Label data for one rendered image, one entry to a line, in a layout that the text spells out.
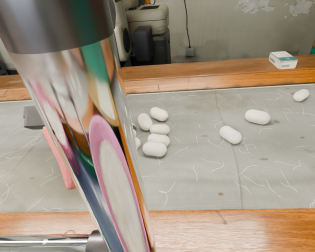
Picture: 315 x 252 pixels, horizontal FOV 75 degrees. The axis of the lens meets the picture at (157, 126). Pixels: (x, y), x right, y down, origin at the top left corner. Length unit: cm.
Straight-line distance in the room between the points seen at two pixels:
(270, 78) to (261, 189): 30
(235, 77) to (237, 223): 35
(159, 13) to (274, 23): 154
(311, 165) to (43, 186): 36
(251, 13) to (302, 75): 189
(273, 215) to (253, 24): 228
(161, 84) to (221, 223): 34
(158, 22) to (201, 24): 121
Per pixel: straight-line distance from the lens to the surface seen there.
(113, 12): 36
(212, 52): 244
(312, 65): 59
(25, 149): 41
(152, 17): 118
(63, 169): 27
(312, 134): 40
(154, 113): 37
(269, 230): 23
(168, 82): 48
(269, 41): 254
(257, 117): 38
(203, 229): 22
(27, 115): 29
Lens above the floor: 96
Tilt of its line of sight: 37 degrees down
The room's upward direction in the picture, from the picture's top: 6 degrees counter-clockwise
